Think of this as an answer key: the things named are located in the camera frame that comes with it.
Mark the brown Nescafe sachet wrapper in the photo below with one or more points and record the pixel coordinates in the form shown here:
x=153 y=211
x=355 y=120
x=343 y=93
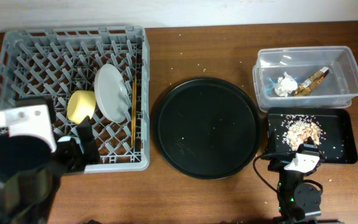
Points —
x=310 y=84

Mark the grey plastic dishwasher rack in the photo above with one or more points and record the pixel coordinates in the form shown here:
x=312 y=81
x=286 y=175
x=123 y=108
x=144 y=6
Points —
x=57 y=62

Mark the wooden chopstick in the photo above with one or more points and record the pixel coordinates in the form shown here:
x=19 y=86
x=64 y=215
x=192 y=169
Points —
x=136 y=100
x=133 y=113

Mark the food scraps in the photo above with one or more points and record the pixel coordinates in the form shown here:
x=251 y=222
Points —
x=299 y=128

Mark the crumpled white tissue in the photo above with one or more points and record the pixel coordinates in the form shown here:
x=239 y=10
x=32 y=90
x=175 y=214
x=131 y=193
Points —
x=286 y=85

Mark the white round plate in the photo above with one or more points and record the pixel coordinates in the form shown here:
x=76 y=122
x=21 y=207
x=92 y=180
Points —
x=111 y=93

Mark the light blue plastic cup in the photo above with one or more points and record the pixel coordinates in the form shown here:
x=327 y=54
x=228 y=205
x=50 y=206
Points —
x=67 y=138

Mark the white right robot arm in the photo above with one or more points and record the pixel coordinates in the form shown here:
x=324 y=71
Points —
x=299 y=198

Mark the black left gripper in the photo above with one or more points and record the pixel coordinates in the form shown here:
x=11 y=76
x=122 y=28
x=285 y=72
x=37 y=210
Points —
x=64 y=158

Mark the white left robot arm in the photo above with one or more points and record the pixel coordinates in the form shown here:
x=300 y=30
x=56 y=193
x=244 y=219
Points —
x=30 y=173

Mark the yellow bowl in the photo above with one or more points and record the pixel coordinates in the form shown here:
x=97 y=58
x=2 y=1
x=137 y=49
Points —
x=81 y=104

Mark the black rectangular tray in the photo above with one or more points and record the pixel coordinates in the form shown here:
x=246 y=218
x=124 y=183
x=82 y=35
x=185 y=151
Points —
x=337 y=143

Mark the round black tray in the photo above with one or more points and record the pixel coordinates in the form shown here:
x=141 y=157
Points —
x=207 y=128

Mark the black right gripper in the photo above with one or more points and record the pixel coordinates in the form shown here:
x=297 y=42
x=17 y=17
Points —
x=309 y=141

